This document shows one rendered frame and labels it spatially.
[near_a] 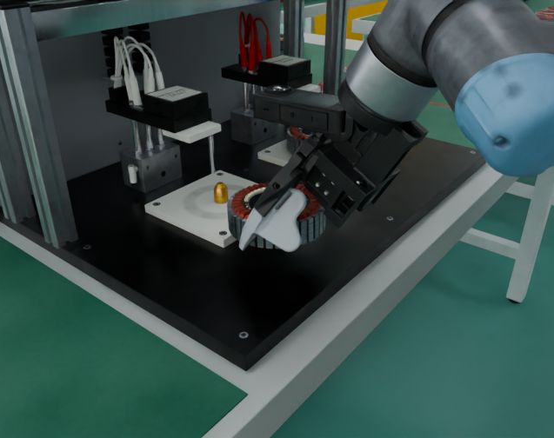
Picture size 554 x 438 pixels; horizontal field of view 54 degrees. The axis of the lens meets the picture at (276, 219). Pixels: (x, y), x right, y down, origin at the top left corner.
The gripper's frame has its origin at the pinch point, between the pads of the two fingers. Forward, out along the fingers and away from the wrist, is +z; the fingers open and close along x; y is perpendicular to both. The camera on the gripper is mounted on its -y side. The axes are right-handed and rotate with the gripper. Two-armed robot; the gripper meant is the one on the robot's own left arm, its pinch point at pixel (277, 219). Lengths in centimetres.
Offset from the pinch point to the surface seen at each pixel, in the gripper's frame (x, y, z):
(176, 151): 8.3, -22.4, 13.7
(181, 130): 3.1, -19.0, 4.3
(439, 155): 42.5, 4.3, 3.6
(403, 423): 52, 40, 72
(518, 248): 120, 33, 51
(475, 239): 120, 22, 60
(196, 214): 0.6, -10.1, 10.7
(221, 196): 4.8, -10.2, 9.5
